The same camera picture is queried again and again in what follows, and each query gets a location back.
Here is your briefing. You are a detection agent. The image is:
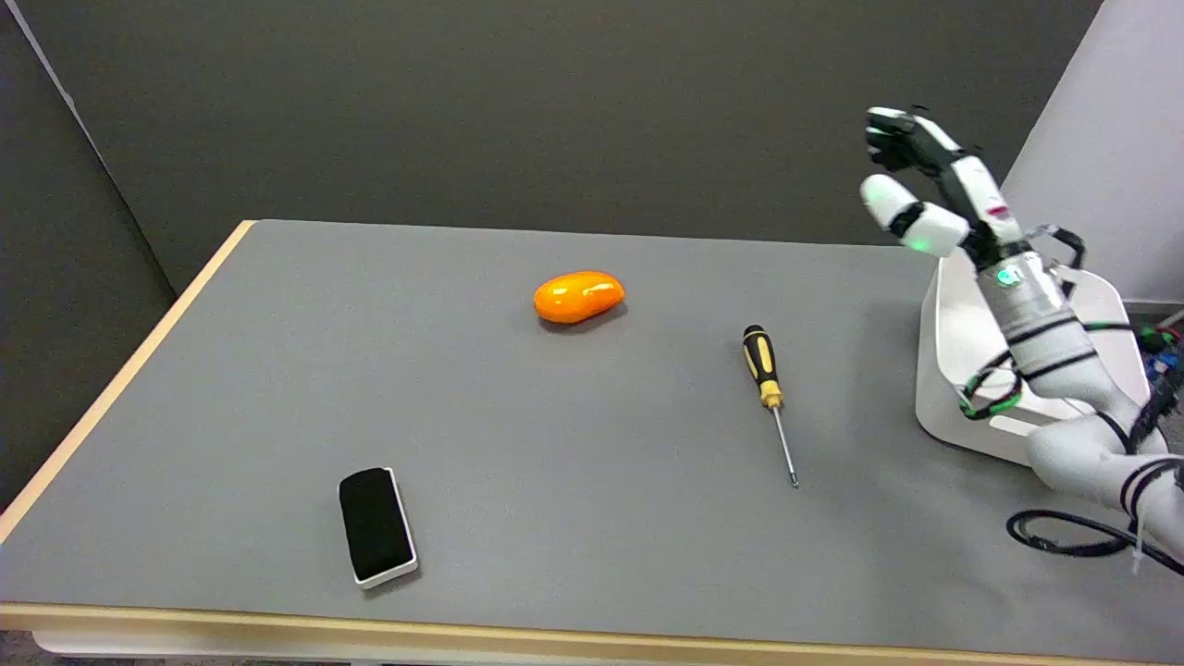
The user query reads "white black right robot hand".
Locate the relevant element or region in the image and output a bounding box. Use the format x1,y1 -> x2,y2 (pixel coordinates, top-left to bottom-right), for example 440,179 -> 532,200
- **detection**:
860,105 -> 1031,272

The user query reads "orange mango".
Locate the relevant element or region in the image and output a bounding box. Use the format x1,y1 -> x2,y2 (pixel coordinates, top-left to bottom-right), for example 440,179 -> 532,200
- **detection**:
534,270 -> 626,325

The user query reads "white plastic bin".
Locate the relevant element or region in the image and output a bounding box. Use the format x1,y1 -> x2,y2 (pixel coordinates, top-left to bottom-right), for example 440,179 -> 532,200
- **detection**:
915,256 -> 1152,468

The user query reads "grey table mat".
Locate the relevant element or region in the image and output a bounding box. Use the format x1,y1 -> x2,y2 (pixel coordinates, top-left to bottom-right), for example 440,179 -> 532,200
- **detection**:
0,219 -> 1184,665

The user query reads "black white whiteboard eraser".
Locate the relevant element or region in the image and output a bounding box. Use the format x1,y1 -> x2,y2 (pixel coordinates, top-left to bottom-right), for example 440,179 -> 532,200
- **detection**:
338,466 -> 419,590

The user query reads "yellow black handled screwdriver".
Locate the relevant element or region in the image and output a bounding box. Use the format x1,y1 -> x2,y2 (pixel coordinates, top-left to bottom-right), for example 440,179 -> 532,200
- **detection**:
743,325 -> 800,488

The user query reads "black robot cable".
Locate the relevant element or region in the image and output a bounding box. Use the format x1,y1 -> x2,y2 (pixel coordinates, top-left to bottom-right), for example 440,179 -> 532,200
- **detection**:
1006,509 -> 1184,578

